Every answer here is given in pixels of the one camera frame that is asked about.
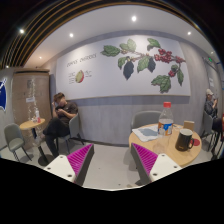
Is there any clear drinking glass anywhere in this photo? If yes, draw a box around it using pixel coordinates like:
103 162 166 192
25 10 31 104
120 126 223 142
153 135 170 154

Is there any clear plastic water bottle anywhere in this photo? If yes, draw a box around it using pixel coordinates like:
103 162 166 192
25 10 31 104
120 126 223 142
158 102 174 136

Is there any black mug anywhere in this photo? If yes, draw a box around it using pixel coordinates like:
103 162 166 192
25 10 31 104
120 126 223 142
175 128 194 151

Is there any grey chair behind table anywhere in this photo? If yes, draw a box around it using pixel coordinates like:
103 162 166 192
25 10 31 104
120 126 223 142
131 111 161 129

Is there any white paper sheet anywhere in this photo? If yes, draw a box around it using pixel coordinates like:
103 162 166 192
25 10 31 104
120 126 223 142
132 125 158 142

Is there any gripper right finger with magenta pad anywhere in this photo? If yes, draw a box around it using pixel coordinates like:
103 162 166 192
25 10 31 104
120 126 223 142
131 143 181 184

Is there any coffee plant wall mural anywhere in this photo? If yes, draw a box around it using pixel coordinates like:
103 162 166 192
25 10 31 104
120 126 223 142
56 35 191 100

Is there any seated man in black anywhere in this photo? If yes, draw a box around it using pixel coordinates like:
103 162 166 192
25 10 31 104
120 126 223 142
41 92 78 157

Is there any grey chair at left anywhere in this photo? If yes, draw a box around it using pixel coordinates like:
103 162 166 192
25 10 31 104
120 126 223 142
4 123 25 161

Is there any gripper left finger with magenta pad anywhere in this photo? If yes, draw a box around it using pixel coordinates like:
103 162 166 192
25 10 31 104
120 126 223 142
44 144 94 186

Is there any brown paper cup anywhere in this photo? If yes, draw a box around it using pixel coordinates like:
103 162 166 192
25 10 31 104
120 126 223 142
183 121 195 131

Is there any grey chair under man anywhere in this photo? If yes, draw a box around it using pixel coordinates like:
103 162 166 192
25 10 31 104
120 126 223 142
56 113 84 154

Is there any small round wooden table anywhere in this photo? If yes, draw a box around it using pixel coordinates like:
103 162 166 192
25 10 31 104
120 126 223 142
20 118 49 166

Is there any grey chair at right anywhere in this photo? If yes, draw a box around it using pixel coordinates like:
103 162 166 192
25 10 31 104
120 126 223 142
201 112 218 154

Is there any person in white cap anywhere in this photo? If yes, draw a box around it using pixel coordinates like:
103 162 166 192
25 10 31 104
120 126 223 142
204 89 223 133

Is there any red coaster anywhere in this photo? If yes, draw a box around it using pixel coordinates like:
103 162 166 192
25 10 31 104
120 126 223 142
192 139 200 146

